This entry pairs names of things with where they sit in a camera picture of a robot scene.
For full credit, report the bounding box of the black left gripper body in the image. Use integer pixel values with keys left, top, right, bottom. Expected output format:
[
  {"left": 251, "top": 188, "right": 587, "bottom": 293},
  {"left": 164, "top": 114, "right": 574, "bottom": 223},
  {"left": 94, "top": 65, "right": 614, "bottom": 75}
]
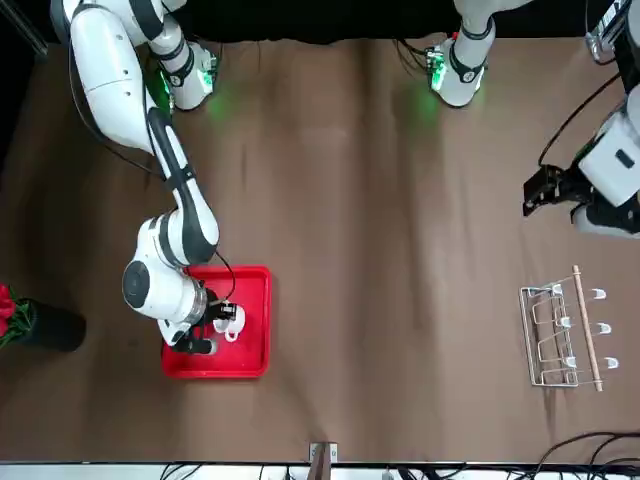
[{"left": 552, "top": 167, "right": 596, "bottom": 204}]

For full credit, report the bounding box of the red plastic tray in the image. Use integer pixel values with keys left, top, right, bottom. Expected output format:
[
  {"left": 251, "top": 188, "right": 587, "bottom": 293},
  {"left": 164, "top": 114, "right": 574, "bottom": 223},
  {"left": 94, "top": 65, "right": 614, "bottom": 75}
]
[{"left": 159, "top": 265, "right": 274, "bottom": 381}]

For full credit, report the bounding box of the white wire cup rack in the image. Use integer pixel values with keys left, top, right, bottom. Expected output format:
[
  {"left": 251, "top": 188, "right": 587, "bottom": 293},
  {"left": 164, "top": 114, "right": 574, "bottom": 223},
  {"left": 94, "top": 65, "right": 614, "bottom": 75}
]
[{"left": 519, "top": 264, "right": 621, "bottom": 393}]

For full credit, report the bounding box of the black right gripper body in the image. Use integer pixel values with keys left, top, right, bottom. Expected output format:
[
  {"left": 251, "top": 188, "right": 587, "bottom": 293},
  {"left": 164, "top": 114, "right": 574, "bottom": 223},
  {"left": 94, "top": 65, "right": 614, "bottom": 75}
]
[{"left": 199, "top": 290, "right": 224, "bottom": 329}]

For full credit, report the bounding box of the metal table edge bracket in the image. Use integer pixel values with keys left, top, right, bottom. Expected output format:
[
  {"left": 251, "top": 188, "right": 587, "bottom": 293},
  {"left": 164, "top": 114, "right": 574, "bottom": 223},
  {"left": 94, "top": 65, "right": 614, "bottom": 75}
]
[{"left": 308, "top": 441, "right": 339, "bottom": 480}]

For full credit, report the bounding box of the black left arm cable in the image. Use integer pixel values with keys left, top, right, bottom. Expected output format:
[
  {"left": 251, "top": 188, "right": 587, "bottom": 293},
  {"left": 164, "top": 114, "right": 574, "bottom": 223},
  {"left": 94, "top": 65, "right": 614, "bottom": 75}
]
[{"left": 537, "top": 74, "right": 626, "bottom": 169}]

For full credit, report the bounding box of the white cup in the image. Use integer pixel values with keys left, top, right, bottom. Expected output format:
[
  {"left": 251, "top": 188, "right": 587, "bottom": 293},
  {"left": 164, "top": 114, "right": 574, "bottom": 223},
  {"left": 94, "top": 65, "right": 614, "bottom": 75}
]
[{"left": 212, "top": 304, "right": 247, "bottom": 344}]

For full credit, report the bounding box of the black frame post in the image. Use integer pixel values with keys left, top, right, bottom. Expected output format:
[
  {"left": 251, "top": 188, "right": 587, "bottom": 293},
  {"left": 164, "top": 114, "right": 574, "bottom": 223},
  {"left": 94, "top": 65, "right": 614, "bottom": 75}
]
[{"left": 0, "top": 0, "right": 50, "bottom": 57}]

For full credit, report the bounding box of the black left base cable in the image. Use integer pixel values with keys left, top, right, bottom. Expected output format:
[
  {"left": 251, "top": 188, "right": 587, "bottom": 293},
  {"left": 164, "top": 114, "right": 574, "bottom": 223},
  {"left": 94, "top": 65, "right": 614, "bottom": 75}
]
[{"left": 394, "top": 38, "right": 436, "bottom": 76}]

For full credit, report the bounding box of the aluminium frame profile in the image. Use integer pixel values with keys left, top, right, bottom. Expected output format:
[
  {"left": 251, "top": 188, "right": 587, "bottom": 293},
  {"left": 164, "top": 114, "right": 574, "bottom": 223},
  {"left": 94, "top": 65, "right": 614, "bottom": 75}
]
[{"left": 584, "top": 0, "right": 640, "bottom": 64}]

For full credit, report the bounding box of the red artificial tulip bouquet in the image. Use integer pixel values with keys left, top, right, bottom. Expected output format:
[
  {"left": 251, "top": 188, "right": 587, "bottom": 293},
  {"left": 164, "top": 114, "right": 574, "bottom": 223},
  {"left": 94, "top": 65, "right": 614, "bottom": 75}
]
[{"left": 0, "top": 283, "right": 36, "bottom": 349}]

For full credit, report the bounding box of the black cylindrical vase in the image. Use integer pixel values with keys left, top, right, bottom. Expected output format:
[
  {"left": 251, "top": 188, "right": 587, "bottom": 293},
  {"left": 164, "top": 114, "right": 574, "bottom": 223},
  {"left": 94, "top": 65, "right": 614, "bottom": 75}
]
[{"left": 14, "top": 298, "right": 88, "bottom": 353}]

